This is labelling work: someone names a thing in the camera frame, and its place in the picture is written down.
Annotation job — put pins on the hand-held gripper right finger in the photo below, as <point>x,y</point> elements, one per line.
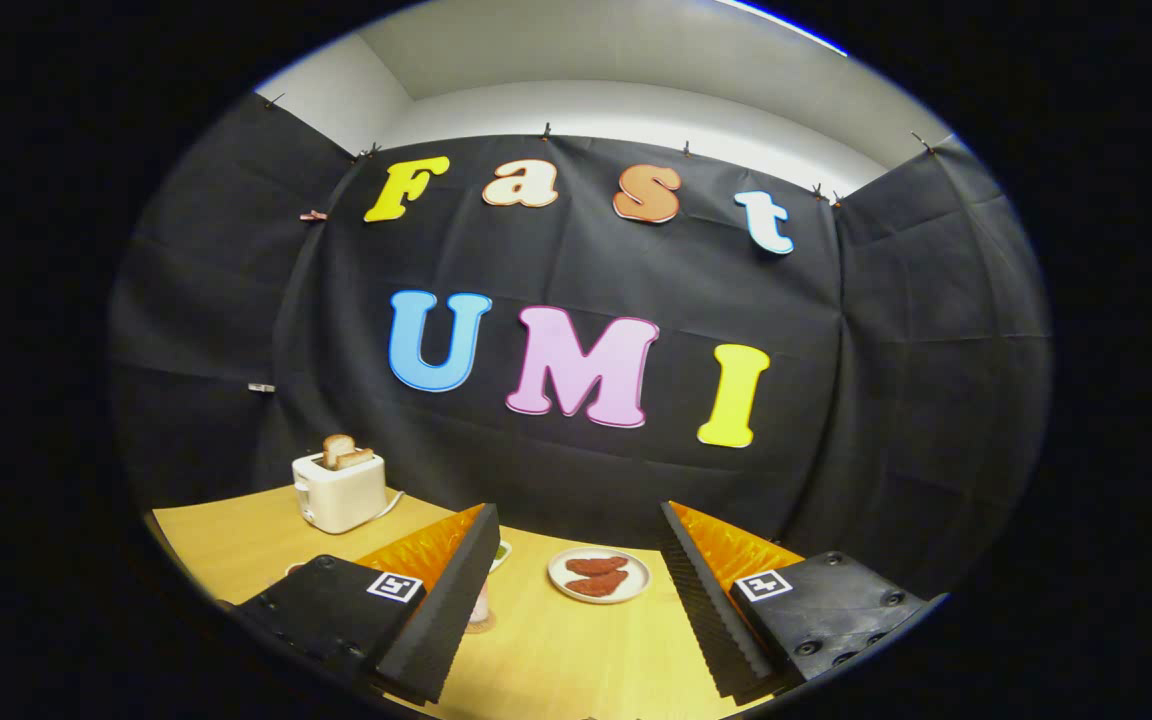
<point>711,610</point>

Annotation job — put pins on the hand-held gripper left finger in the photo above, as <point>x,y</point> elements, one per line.
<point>446,610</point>

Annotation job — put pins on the clear juice bottle pink label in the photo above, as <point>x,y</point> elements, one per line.
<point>481,600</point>

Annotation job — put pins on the white round plate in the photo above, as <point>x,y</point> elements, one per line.
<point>641,580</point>

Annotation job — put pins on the white divided tray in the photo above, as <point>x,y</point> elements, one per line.
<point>502,552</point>

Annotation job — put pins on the brown meat piece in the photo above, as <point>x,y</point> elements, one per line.
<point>596,586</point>
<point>596,565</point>

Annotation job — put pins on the wooden table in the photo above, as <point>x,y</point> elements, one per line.
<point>556,660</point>

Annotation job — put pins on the cream toaster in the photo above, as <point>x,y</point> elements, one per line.
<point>341,500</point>

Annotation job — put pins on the toast slice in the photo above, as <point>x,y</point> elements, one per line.
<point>336,448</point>
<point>358,457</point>

